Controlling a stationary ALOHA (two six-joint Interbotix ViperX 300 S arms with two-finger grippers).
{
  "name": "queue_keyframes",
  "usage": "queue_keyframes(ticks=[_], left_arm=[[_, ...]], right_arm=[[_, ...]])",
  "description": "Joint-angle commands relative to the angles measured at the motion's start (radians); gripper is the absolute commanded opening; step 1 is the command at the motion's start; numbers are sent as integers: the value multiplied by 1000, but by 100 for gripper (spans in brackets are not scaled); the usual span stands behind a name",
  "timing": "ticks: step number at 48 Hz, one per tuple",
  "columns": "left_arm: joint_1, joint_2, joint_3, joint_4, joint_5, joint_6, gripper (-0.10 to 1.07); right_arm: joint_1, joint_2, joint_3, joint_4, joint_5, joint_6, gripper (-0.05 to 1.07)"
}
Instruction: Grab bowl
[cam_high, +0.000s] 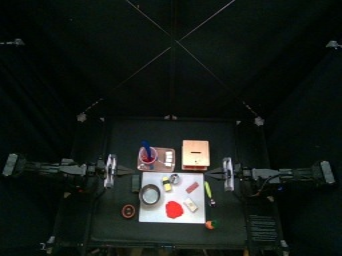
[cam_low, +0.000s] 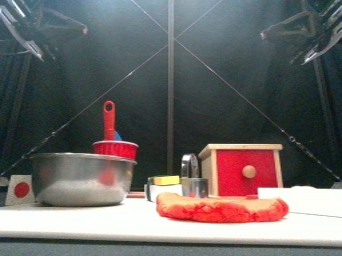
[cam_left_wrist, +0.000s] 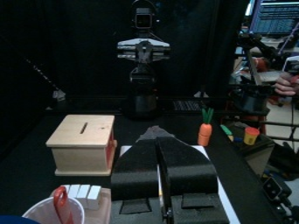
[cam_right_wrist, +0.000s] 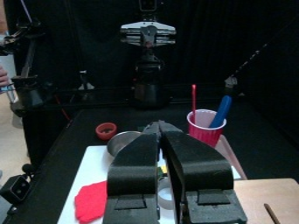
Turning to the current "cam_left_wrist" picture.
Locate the black vented plate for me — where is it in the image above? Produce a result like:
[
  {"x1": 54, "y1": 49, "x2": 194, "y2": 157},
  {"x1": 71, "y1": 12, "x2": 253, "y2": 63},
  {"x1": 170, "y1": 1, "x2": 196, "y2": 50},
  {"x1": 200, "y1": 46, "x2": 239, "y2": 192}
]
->
[{"x1": 172, "y1": 100, "x2": 203, "y2": 112}]

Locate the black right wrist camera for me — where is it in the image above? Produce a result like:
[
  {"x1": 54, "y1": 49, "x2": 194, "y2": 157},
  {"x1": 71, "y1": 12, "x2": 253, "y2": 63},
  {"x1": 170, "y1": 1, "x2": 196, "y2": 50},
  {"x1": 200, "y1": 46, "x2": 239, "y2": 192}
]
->
[{"x1": 132, "y1": 6, "x2": 155, "y2": 30}]

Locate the green toy piece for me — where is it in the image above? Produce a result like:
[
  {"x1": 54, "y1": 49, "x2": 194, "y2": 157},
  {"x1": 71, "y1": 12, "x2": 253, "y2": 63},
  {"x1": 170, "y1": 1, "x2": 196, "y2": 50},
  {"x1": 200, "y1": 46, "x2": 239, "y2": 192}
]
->
[{"x1": 219, "y1": 124, "x2": 235, "y2": 143}]

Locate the dark blue bowl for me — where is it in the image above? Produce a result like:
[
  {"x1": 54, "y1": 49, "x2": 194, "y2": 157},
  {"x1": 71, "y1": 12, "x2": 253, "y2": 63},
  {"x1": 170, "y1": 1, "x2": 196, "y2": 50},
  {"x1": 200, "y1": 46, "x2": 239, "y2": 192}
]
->
[{"x1": 0, "y1": 214, "x2": 32, "y2": 224}]

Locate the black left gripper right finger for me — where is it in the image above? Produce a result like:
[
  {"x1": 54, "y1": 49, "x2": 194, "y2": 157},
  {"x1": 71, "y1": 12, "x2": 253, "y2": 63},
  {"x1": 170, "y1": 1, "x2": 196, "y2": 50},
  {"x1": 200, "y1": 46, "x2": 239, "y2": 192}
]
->
[{"x1": 155, "y1": 136, "x2": 231, "y2": 224}]

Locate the person's hand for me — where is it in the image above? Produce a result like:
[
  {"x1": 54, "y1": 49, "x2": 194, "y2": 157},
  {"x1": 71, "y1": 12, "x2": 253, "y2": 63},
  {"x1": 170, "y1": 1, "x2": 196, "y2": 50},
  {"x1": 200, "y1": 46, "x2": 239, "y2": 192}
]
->
[{"x1": 274, "y1": 72, "x2": 299, "y2": 97}]

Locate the grey rounded toy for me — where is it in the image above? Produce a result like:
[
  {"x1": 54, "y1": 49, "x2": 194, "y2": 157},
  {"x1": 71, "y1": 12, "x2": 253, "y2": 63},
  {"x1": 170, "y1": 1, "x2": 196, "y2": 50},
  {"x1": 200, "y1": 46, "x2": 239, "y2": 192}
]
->
[{"x1": 135, "y1": 125, "x2": 175, "y2": 144}]

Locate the black small device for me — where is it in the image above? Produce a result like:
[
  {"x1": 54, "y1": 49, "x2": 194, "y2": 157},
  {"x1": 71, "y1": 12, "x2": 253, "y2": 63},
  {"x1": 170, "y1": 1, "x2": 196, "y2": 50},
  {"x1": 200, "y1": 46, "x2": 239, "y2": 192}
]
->
[{"x1": 261, "y1": 172, "x2": 294, "y2": 203}]

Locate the grey handheld controller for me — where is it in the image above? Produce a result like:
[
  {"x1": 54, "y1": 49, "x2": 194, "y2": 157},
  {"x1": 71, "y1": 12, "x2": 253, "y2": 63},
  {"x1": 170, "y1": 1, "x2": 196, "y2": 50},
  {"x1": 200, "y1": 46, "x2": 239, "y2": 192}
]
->
[{"x1": 282, "y1": 55, "x2": 299, "y2": 77}]

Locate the wooden box with slot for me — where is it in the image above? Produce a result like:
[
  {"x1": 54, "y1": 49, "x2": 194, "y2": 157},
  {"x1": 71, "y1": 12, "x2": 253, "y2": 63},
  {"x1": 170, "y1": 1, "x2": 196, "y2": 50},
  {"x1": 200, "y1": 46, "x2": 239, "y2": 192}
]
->
[{"x1": 44, "y1": 114, "x2": 118, "y2": 177}]

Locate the white cutting board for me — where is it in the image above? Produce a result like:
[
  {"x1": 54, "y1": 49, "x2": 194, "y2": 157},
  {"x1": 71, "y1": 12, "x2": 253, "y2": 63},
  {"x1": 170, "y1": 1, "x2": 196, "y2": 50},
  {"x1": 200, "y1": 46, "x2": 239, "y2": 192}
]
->
[{"x1": 118, "y1": 144, "x2": 243, "y2": 224}]

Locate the red plastic utensil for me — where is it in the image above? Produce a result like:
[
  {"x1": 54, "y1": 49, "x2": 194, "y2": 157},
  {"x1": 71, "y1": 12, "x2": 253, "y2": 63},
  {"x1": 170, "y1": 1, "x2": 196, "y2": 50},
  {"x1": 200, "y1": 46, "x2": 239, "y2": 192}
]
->
[{"x1": 52, "y1": 185, "x2": 76, "y2": 224}]

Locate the pink plastic tray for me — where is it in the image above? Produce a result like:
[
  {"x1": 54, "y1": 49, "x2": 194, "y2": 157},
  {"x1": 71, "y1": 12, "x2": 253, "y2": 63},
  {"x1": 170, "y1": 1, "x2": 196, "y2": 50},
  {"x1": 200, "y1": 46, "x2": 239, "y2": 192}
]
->
[{"x1": 50, "y1": 186, "x2": 114, "y2": 224}]

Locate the red plastic cup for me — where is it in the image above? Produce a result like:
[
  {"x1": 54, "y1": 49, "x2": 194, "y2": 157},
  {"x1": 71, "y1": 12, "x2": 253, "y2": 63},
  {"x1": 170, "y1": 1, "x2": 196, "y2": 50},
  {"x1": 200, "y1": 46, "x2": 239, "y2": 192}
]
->
[{"x1": 23, "y1": 195, "x2": 86, "y2": 224}]

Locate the yellow cup with red lid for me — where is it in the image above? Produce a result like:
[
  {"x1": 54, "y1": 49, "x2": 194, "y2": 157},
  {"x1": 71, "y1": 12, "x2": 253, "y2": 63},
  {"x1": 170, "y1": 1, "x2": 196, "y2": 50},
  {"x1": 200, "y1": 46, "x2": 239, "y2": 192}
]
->
[{"x1": 243, "y1": 126, "x2": 262, "y2": 146}]

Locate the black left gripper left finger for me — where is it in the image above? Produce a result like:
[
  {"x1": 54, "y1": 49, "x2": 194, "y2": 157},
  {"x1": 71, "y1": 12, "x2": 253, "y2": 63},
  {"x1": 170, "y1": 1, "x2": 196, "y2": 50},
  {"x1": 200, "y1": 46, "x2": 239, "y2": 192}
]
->
[{"x1": 110, "y1": 136, "x2": 164, "y2": 224}]

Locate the dark storage box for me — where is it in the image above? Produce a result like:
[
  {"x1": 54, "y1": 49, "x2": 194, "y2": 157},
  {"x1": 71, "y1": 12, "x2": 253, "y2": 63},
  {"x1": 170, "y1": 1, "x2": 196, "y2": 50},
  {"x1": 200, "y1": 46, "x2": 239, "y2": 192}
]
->
[{"x1": 223, "y1": 121, "x2": 277, "y2": 179}]

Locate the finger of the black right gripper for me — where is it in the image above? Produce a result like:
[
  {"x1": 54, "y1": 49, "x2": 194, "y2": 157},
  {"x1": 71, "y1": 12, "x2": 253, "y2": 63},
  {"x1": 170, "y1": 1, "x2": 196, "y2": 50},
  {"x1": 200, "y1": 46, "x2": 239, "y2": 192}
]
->
[
  {"x1": 135, "y1": 40, "x2": 146, "y2": 64},
  {"x1": 144, "y1": 40, "x2": 155, "y2": 64}
]

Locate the white curtain clip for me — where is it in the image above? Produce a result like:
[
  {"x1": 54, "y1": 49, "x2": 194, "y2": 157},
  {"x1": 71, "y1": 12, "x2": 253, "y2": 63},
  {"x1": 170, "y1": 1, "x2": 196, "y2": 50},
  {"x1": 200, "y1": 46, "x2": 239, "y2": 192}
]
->
[
  {"x1": 51, "y1": 88, "x2": 68, "y2": 102},
  {"x1": 192, "y1": 90, "x2": 211, "y2": 99}
]

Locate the orange toy carrot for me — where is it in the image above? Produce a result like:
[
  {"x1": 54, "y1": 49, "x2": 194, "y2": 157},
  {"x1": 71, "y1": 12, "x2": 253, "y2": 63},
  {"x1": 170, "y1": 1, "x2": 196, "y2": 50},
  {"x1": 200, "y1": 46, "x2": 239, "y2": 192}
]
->
[{"x1": 196, "y1": 108, "x2": 215, "y2": 147}]

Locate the computer monitor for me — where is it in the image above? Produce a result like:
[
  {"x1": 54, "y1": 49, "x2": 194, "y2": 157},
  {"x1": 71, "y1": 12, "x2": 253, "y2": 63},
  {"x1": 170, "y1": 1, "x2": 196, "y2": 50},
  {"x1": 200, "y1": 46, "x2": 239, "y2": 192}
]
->
[{"x1": 247, "y1": 0, "x2": 299, "y2": 37}]

